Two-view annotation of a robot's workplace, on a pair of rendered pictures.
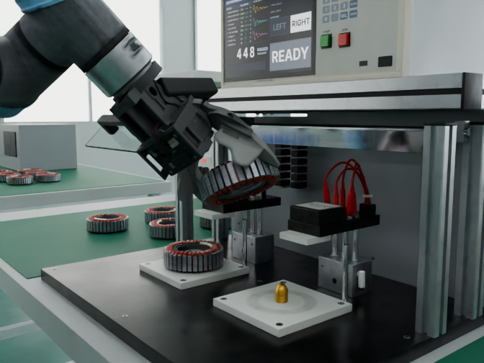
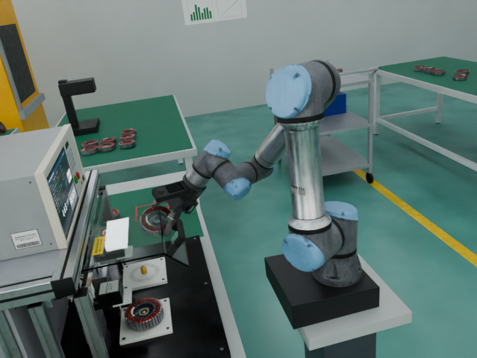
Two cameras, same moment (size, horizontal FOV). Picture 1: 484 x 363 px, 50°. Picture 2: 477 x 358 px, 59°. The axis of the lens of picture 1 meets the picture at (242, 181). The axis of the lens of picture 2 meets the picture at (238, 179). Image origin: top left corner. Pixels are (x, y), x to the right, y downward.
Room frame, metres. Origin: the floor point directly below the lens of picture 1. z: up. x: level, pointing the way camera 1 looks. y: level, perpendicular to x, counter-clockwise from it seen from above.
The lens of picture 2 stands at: (1.68, 0.87, 1.64)
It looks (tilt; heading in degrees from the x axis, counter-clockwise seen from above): 24 degrees down; 209
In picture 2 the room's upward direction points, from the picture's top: 7 degrees counter-clockwise
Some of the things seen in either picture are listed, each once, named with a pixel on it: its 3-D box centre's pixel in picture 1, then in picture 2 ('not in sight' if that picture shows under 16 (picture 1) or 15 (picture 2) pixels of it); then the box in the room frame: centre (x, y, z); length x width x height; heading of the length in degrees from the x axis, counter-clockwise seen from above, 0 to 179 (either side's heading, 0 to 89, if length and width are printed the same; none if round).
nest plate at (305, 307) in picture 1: (281, 305); (144, 273); (0.76, -0.06, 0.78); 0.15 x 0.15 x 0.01; 39
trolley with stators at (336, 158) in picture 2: not in sight; (319, 121); (-1.93, -0.23, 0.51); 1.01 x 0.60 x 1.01; 39
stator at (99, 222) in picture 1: (107, 222); not in sight; (1.40, 0.37, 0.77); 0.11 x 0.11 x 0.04
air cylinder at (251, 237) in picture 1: (252, 245); (94, 326); (1.04, -0.02, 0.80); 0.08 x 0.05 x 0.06; 39
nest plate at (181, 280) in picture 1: (194, 268); (145, 319); (0.95, 0.09, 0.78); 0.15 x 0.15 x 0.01; 39
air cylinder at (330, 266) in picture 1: (344, 273); (101, 278); (0.85, -0.17, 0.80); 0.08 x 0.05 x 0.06; 39
